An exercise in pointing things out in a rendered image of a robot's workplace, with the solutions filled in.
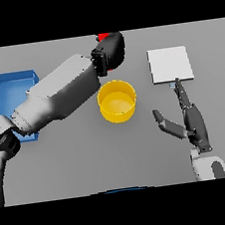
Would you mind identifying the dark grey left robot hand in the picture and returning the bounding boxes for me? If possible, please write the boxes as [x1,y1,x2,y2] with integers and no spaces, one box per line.
[88,31,129,79]

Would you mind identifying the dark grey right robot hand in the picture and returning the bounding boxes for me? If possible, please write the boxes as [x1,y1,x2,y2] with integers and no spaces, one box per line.
[147,74,214,159]

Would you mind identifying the red beaker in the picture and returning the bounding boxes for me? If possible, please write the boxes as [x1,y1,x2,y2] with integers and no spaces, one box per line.
[98,33,111,43]

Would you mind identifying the yellow bowl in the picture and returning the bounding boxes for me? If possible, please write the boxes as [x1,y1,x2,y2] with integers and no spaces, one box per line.
[95,77,140,126]

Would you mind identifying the pale square measuring scale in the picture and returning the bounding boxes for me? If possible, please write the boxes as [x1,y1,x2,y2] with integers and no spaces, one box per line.
[145,44,195,87]

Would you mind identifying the blue tray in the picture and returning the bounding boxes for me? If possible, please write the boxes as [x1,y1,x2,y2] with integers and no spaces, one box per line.
[0,68,48,146]

